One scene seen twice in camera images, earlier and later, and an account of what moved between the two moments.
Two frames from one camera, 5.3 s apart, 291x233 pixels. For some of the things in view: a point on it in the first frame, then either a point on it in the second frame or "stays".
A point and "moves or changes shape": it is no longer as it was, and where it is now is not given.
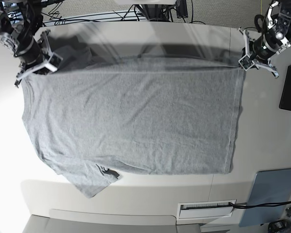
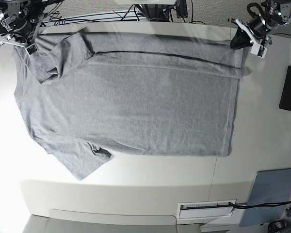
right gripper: x=264 y=48 → x=256 y=29
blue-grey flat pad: x=270 y=186 stays
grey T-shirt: x=96 y=118 moves or changes shape
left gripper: x=28 y=51 → x=22 y=31
